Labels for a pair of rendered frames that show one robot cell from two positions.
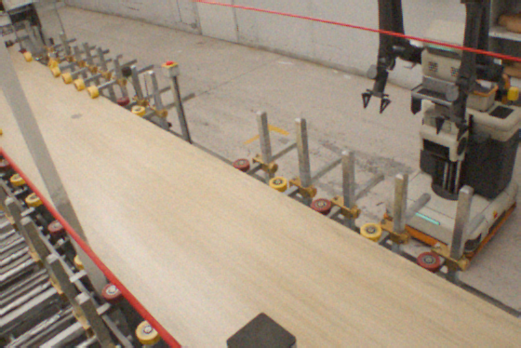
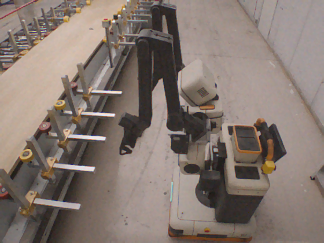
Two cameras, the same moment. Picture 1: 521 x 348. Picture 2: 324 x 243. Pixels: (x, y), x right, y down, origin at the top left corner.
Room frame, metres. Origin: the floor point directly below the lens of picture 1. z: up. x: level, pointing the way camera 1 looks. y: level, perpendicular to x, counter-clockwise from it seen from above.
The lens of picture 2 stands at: (1.22, -1.54, 1.93)
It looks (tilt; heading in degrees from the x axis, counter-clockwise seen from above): 42 degrees down; 42
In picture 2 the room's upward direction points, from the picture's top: 1 degrees clockwise
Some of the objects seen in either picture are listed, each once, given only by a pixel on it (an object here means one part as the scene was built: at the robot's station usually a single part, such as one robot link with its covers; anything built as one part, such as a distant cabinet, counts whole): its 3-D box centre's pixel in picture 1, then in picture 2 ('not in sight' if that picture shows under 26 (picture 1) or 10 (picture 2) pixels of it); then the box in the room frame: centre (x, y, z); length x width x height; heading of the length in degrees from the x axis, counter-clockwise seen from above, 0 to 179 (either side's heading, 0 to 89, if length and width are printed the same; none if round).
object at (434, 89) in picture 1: (439, 100); (182, 125); (2.04, -0.94, 0.99); 0.28 x 0.16 x 0.22; 38
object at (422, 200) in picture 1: (399, 222); (61, 167); (1.41, -0.52, 0.81); 0.43 x 0.03 x 0.04; 128
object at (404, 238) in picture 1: (394, 233); (49, 168); (1.35, -0.48, 0.81); 0.14 x 0.06 x 0.05; 38
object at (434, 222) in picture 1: (451, 202); (210, 199); (2.22, -1.17, 0.16); 0.67 x 0.64 x 0.25; 128
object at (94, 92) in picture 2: (273, 156); (96, 92); (2.00, -0.07, 0.83); 0.43 x 0.03 x 0.04; 128
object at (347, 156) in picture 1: (349, 199); (61, 135); (1.53, -0.34, 0.87); 0.04 x 0.04 x 0.48; 38
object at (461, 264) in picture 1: (449, 258); (29, 203); (1.15, -0.63, 0.82); 0.14 x 0.06 x 0.05; 38
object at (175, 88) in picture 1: (180, 111); (109, 47); (2.51, 0.41, 0.93); 0.05 x 0.05 x 0.45; 38
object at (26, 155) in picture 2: (370, 240); (29, 159); (1.29, -0.37, 0.85); 0.08 x 0.08 x 0.11
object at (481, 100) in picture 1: (473, 94); (245, 143); (2.29, -1.26, 0.87); 0.23 x 0.15 x 0.11; 38
